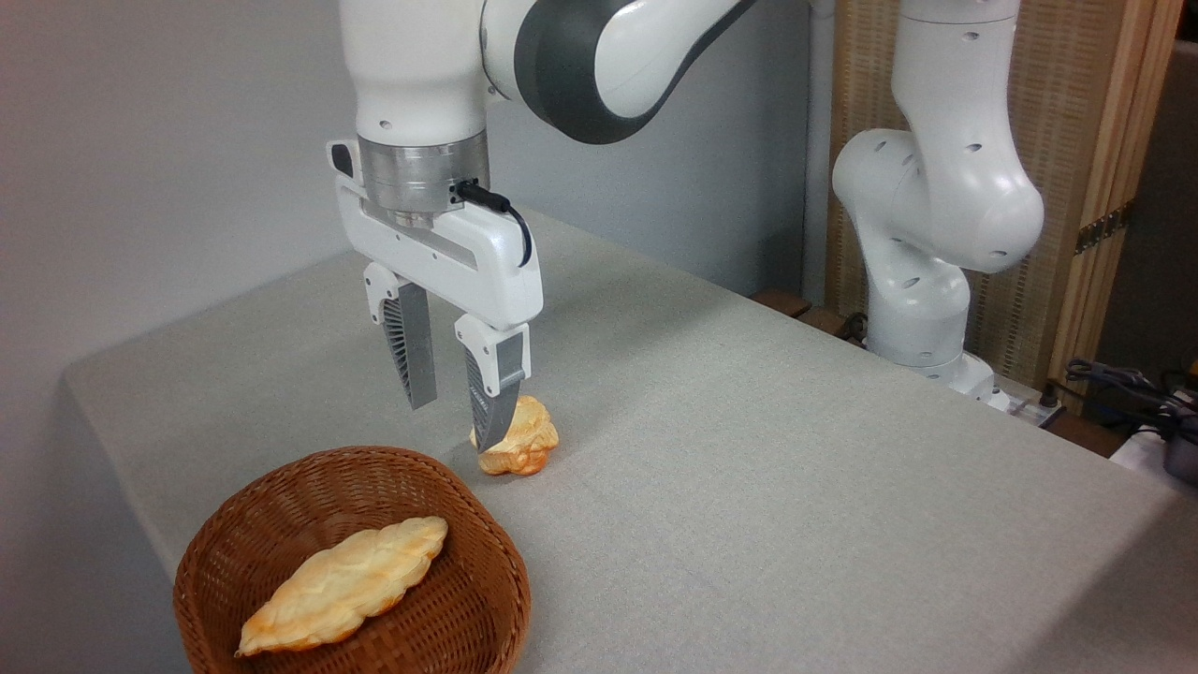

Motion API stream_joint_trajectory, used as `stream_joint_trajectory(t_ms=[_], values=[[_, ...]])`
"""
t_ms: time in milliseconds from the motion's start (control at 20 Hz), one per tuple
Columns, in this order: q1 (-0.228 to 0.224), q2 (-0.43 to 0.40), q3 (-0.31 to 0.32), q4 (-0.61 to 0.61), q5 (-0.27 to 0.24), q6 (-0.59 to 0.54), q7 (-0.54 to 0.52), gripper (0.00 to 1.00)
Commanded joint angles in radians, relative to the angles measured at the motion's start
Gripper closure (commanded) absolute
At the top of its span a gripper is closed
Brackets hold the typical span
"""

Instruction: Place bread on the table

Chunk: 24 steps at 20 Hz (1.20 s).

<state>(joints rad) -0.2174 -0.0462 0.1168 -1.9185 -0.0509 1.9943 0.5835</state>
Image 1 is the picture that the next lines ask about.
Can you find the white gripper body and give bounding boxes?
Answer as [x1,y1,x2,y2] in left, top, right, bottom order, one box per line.
[327,138,545,331]

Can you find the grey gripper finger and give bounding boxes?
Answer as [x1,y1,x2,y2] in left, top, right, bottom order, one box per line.
[363,262,439,412]
[454,314,533,455]

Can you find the long golden bread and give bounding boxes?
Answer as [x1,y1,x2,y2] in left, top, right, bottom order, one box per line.
[235,516,450,658]

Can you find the small golden bread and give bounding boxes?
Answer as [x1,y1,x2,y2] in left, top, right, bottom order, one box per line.
[469,394,561,477]

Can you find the brown wicker basket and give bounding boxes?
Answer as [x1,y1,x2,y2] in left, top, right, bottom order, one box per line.
[173,446,533,674]

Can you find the grey tablecloth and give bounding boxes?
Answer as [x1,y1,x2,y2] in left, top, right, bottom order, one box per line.
[61,208,1198,674]

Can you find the white power strip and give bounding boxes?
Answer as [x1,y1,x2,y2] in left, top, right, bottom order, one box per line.
[990,382,1069,431]

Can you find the brass screen hinge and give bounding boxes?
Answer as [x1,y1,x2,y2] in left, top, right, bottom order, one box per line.
[1074,203,1134,256]

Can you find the bamboo folding screen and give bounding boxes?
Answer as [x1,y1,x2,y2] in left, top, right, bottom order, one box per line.
[826,0,1186,390]

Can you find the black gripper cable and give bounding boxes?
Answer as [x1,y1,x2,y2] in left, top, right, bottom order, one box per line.
[453,180,534,269]

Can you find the black cable bundle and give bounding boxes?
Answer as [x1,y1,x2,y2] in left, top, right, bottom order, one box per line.
[1064,358,1198,443]

